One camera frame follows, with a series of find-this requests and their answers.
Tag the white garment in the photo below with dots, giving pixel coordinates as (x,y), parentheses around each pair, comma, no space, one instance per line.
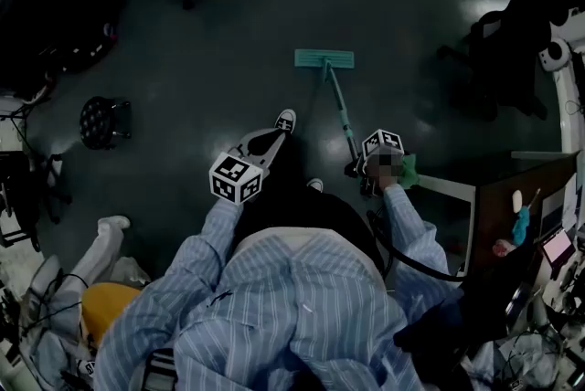
(100,243)

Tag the teal mop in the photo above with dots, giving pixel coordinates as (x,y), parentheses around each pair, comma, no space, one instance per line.
(320,59)

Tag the black glossy device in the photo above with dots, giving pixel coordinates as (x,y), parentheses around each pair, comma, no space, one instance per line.
(434,330)

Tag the yellow seat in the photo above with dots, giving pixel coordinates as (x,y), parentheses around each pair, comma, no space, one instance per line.
(107,307)

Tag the blue duster brush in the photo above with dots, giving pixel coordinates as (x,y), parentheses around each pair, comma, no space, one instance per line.
(521,225)

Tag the black metal stand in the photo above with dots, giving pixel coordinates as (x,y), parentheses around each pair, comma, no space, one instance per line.
(18,197)

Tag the green bag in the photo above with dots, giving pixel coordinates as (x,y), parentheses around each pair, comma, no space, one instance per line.
(410,172)

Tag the person's black trousers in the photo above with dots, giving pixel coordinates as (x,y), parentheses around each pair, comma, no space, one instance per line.
(283,206)

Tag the pink packet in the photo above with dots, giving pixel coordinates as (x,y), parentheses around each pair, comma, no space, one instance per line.
(503,247)

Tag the person's left black shoe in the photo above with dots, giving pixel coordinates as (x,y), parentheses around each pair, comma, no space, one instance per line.
(285,122)

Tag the laptop with pink screen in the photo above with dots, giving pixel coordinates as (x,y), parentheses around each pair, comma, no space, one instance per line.
(557,245)

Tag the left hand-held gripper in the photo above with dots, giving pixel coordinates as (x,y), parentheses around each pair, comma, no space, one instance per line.
(235,176)

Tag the person's striped blue shirt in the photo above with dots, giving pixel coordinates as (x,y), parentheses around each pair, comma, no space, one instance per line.
(283,311)

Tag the person's right forearm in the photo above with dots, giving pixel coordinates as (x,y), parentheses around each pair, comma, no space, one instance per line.
(411,234)

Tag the black round stool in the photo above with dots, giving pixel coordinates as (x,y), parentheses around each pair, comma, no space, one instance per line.
(97,122)

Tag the black equipment pile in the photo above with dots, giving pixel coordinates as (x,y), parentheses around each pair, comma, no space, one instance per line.
(45,28)

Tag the white curved desk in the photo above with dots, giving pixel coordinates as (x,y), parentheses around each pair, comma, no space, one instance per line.
(571,115)

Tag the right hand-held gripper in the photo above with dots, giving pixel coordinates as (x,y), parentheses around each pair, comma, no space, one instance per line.
(381,140)

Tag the dark brown desk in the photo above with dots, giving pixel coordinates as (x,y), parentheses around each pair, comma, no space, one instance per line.
(493,206)

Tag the person's left forearm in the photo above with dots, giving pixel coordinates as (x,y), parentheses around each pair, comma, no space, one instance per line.
(215,238)

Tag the white table frame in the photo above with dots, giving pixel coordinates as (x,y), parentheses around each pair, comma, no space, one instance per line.
(471,215)

